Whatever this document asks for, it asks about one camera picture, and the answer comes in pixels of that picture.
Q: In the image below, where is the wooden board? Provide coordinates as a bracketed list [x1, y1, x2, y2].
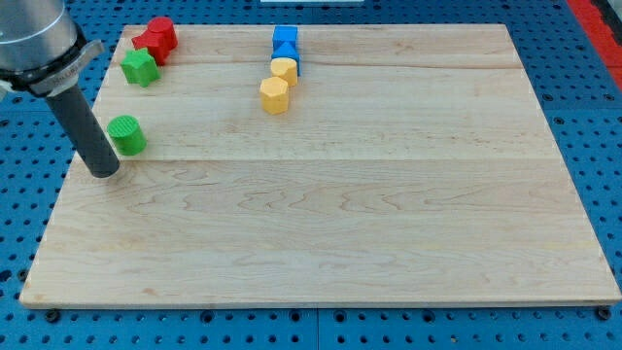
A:
[20, 24, 621, 309]

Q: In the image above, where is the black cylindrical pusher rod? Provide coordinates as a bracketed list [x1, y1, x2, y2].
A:
[45, 85, 120, 178]

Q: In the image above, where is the red cylinder block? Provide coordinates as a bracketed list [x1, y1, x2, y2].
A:
[147, 17, 178, 51]

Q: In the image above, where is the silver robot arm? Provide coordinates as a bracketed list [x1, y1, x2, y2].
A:
[1, 0, 104, 97]

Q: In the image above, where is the yellow heart block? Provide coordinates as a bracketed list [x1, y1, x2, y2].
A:
[270, 57, 298, 87]

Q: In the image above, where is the yellow hexagon block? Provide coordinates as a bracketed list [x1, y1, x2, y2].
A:
[259, 77, 290, 115]

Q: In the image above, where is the red star block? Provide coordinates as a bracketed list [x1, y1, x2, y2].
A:
[131, 30, 171, 66]

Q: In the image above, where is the blue cube block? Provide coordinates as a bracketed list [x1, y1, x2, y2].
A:
[272, 25, 298, 51]

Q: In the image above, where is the green cylinder block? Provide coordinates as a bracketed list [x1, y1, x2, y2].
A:
[107, 115, 147, 156]

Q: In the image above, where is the blue triangle block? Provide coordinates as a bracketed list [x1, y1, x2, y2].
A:
[271, 42, 300, 75]

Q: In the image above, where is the red tape strip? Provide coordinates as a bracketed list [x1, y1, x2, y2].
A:
[567, 0, 621, 88]

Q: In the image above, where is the green star block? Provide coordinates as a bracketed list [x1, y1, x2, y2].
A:
[121, 48, 160, 88]

